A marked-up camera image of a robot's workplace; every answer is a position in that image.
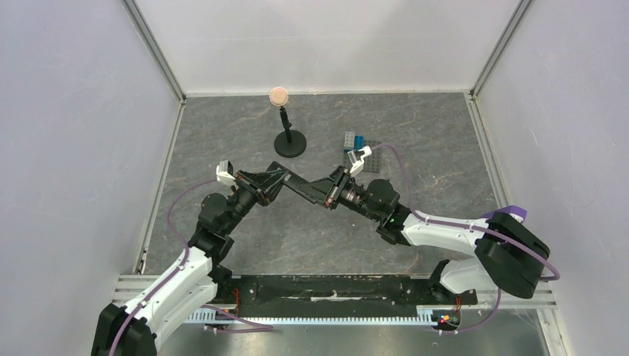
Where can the purple box device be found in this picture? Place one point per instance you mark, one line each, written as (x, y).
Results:
(514, 211)

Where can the black stand with pink disc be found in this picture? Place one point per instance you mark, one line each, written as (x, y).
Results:
(289, 143)

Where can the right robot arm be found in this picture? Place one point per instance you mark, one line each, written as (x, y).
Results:
(501, 252)

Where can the white cable duct strip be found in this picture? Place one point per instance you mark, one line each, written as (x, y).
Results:
(423, 317)

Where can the dark grey lego baseplate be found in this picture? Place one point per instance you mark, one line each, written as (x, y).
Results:
(372, 163)

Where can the black remote control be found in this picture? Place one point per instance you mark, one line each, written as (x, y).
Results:
(303, 188)

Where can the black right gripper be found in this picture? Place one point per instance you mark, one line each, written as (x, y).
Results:
(330, 192)

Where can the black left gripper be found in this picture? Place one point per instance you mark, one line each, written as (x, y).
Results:
(264, 185)

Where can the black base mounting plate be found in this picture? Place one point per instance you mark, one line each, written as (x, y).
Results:
(335, 295)

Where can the light grey lego brick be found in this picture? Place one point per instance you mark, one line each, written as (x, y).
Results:
(349, 141)

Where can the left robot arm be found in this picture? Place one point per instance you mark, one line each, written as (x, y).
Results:
(145, 322)

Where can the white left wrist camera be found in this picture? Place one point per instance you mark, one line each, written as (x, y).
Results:
(224, 173)

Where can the blue lego brick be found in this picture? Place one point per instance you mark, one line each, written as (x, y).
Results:
(358, 142)

